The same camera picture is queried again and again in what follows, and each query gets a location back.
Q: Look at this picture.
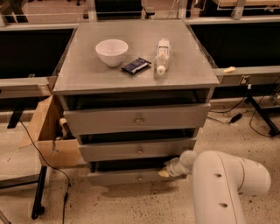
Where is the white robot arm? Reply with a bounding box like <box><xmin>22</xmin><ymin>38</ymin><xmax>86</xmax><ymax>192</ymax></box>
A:
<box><xmin>158</xmin><ymin>150</ymin><xmax>271</xmax><ymax>224</ymax></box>

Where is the black stand leg right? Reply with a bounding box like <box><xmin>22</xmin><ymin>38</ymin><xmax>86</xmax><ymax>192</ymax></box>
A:
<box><xmin>244</xmin><ymin>84</ymin><xmax>280</xmax><ymax>137</ymax></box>

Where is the small yellow foam piece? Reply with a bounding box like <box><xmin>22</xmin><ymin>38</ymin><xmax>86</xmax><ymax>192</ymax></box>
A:
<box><xmin>223</xmin><ymin>66</ymin><xmax>235</xmax><ymax>74</ymax></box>

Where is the grey top drawer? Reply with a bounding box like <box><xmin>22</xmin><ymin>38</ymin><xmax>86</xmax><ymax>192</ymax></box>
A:
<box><xmin>64</xmin><ymin>103</ymin><xmax>210</xmax><ymax>136</ymax></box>

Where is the white ceramic bowl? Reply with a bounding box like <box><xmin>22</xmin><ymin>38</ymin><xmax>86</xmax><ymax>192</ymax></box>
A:
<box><xmin>95</xmin><ymin>39</ymin><xmax>129</xmax><ymax>67</ymax></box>

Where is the grey drawer cabinet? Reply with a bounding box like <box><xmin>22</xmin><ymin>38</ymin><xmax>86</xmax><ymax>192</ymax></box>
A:
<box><xmin>52</xmin><ymin>19</ymin><xmax>221</xmax><ymax>183</ymax></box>

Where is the grey drawer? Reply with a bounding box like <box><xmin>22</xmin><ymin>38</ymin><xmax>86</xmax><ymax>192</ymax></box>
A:
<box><xmin>87</xmin><ymin>157</ymin><xmax>186</xmax><ymax>186</ymax></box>
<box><xmin>80</xmin><ymin>137</ymin><xmax>196</xmax><ymax>162</ymax></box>
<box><xmin>64</xmin><ymin>103</ymin><xmax>210</xmax><ymax>136</ymax></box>

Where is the grey middle drawer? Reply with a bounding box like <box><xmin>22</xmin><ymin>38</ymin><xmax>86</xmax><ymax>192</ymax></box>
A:
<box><xmin>80</xmin><ymin>137</ymin><xmax>196</xmax><ymax>162</ymax></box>

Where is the brown cardboard box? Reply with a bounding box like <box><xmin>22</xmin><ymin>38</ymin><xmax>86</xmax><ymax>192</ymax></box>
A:
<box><xmin>19</xmin><ymin>95</ymin><xmax>81</xmax><ymax>168</ymax></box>

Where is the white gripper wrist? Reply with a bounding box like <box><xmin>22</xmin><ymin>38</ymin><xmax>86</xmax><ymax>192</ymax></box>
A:
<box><xmin>158</xmin><ymin>157</ymin><xmax>184</xmax><ymax>178</ymax></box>

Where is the clear plastic bottle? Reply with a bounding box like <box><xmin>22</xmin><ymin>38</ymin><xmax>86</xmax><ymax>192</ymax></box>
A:
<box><xmin>154</xmin><ymin>38</ymin><xmax>171</xmax><ymax>75</ymax></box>

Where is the black floor cable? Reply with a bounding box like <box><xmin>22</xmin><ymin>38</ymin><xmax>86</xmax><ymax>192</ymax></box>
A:
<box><xmin>18</xmin><ymin>120</ymin><xmax>72</xmax><ymax>224</ymax></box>

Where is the dark blue snack packet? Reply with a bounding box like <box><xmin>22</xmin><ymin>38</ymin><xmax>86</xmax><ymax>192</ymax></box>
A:
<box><xmin>122</xmin><ymin>58</ymin><xmax>151</xmax><ymax>75</ymax></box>

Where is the wall power outlet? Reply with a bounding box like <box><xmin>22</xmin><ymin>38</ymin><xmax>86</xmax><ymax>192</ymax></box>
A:
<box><xmin>240</xmin><ymin>76</ymin><xmax>249</xmax><ymax>85</ymax></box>

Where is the black table leg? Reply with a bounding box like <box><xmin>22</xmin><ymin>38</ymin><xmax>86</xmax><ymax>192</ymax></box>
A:
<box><xmin>31</xmin><ymin>166</ymin><xmax>47</xmax><ymax>220</ymax></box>

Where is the grey bottom drawer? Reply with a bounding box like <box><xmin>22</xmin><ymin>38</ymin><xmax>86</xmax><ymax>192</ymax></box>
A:
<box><xmin>87</xmin><ymin>157</ymin><xmax>186</xmax><ymax>186</ymax></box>

